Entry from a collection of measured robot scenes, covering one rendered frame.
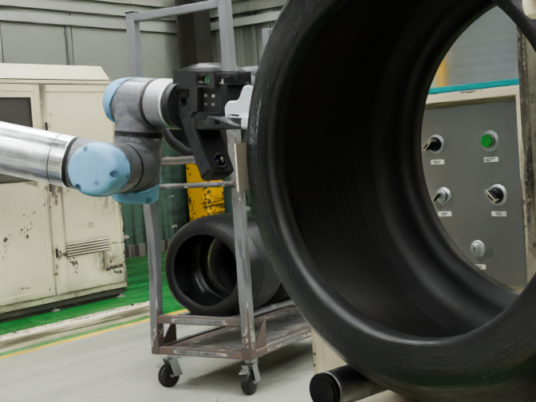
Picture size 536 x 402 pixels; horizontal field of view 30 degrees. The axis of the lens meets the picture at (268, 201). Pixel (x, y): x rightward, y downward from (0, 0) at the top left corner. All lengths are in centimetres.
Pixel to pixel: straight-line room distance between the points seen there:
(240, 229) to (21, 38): 689
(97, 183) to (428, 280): 47
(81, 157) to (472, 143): 80
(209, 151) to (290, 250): 30
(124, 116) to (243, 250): 327
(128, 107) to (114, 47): 1074
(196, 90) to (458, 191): 69
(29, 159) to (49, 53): 1012
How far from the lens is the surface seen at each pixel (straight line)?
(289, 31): 117
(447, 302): 137
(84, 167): 140
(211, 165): 142
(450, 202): 194
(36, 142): 146
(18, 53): 1129
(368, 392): 123
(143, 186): 153
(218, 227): 495
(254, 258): 488
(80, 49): 1189
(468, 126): 191
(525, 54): 142
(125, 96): 154
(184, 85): 146
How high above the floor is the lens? 119
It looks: 3 degrees down
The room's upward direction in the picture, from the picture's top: 4 degrees counter-clockwise
